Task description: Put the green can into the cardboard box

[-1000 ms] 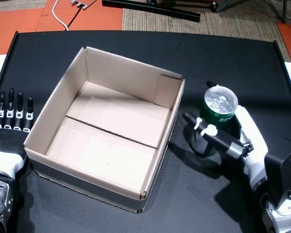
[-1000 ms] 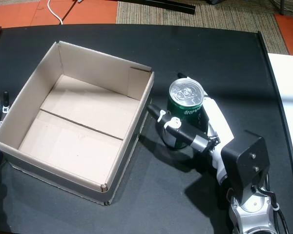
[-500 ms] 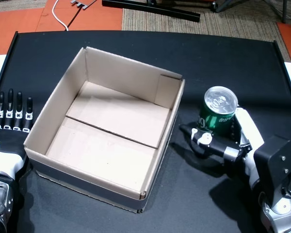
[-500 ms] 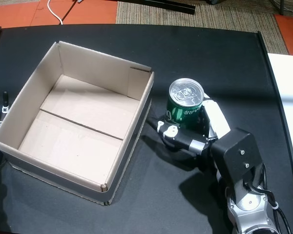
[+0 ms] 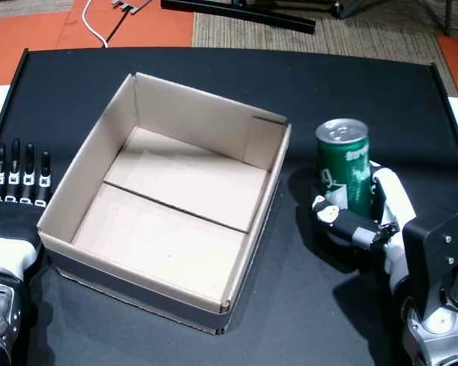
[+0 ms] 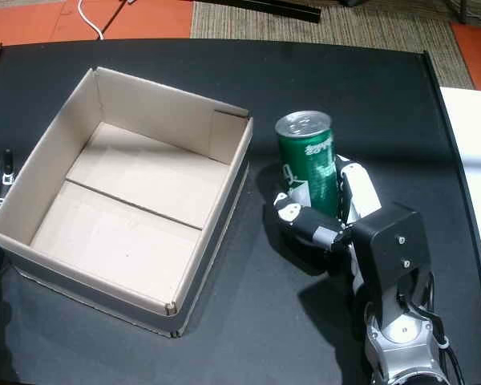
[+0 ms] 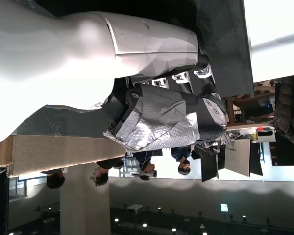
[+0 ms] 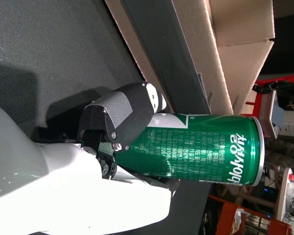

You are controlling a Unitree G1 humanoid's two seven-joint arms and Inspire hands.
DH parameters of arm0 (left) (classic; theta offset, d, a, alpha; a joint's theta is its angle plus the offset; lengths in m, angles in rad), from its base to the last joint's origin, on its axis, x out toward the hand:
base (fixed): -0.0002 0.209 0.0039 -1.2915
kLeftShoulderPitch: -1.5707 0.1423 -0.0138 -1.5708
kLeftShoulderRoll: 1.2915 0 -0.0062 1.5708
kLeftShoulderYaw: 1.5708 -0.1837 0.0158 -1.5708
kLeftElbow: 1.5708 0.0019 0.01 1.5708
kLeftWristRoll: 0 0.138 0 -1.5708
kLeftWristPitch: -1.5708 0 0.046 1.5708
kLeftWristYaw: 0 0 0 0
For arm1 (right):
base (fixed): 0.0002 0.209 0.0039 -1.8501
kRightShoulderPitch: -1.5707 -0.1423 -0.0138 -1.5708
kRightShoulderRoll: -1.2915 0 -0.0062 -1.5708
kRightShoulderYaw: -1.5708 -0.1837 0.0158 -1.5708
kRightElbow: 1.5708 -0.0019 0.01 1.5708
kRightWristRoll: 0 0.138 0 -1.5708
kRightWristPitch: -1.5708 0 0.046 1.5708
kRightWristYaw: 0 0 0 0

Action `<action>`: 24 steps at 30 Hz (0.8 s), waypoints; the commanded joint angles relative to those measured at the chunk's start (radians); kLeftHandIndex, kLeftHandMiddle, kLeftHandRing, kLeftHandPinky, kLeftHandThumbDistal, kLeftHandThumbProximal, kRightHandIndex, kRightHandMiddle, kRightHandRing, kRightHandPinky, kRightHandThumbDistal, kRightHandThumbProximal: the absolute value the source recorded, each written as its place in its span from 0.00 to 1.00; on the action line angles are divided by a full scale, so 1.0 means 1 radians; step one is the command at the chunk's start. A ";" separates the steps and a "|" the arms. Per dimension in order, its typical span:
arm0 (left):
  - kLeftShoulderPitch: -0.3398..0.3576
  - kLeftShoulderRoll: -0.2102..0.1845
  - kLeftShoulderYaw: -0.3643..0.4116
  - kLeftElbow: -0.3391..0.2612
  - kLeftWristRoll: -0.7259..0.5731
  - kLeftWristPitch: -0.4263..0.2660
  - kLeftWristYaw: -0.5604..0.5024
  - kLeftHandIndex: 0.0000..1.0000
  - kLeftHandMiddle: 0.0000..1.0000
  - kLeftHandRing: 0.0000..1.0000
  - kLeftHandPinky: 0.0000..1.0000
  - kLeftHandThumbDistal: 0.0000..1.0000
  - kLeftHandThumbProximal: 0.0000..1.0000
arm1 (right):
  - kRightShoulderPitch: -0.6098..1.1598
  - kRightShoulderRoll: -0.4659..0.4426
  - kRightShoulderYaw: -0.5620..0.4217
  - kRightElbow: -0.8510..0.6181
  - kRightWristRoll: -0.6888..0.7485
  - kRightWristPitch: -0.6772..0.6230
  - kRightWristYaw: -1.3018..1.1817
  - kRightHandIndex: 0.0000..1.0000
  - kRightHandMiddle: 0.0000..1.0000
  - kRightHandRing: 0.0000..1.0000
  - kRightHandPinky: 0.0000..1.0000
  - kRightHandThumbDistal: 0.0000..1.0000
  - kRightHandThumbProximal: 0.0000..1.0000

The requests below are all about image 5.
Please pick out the left white-black robot hand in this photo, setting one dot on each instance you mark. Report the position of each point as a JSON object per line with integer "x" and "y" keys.
{"x": 11, "y": 221}

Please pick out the right white-black robot hand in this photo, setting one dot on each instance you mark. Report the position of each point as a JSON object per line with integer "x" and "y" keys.
{"x": 397, "y": 198}

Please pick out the green drink can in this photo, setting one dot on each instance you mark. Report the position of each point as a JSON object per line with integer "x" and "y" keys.
{"x": 347, "y": 167}

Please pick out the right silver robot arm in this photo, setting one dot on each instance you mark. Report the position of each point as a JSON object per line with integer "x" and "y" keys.
{"x": 439, "y": 335}

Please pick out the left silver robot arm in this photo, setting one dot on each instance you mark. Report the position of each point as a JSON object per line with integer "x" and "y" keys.
{"x": 0, "y": 316}

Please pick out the open cardboard box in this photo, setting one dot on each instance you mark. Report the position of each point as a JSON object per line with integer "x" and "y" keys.
{"x": 168, "y": 232}

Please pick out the beige woven rug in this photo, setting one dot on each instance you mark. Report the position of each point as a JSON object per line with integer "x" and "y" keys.
{"x": 366, "y": 38}

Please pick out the thin black stand pole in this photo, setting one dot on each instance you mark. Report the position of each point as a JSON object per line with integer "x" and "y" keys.
{"x": 448, "y": 19}

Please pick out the black stand base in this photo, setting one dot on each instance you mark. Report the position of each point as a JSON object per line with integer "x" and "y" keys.
{"x": 351, "y": 7}

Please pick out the black metal floor beam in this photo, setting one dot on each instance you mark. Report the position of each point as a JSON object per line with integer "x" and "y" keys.
{"x": 252, "y": 15}

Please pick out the black wrist mount block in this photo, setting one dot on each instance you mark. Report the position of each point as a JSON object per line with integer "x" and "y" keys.
{"x": 431, "y": 244}

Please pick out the grey metal bracket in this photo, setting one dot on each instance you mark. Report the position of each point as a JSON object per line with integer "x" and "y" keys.
{"x": 131, "y": 4}

